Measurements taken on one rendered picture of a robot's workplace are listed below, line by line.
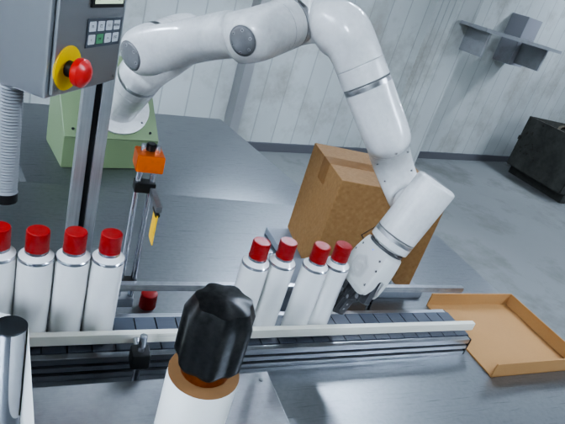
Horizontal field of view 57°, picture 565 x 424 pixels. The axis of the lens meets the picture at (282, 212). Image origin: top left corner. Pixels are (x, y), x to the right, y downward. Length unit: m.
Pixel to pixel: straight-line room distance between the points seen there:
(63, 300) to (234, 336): 0.38
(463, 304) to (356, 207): 0.46
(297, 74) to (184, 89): 1.02
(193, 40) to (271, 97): 3.31
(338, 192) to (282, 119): 3.43
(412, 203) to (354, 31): 0.33
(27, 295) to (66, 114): 0.83
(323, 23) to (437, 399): 0.77
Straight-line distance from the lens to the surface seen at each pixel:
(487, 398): 1.27
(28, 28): 0.74
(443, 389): 1.22
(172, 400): 0.66
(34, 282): 0.86
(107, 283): 0.88
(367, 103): 0.96
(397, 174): 1.10
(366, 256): 1.05
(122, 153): 1.66
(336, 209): 1.25
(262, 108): 4.49
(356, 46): 0.95
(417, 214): 1.01
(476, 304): 1.59
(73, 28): 0.75
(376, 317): 1.23
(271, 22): 1.01
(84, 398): 0.87
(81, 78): 0.74
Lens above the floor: 1.53
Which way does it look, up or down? 25 degrees down
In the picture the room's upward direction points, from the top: 18 degrees clockwise
